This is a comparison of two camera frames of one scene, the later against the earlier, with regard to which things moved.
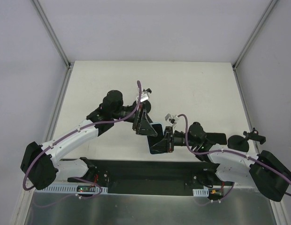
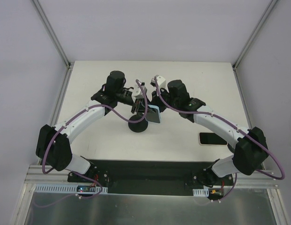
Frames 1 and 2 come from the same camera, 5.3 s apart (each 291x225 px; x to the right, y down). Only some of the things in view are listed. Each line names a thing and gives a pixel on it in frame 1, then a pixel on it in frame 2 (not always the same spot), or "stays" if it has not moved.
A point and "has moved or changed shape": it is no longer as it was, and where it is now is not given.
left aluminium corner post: (51, 33) stays
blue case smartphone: (154, 140) -> (153, 115)
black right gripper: (170, 141) -> (156, 103)
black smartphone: (214, 138) stays
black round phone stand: (146, 104) has moved or changed shape
